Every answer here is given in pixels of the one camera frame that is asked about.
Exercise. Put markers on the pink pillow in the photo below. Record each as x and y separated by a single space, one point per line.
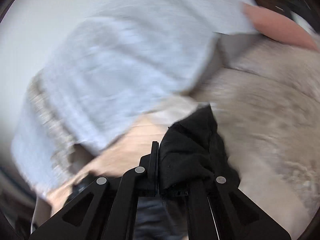
278 27

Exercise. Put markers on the black leather jacket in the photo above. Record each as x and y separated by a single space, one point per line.
192 151

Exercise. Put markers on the white embossed pillow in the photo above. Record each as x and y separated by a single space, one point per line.
116 64

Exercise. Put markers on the peach quilted bedspread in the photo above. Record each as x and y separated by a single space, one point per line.
118 158

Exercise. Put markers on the white lace bed cover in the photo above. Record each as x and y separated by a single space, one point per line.
266 103

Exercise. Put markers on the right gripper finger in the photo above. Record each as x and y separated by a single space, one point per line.
148 183

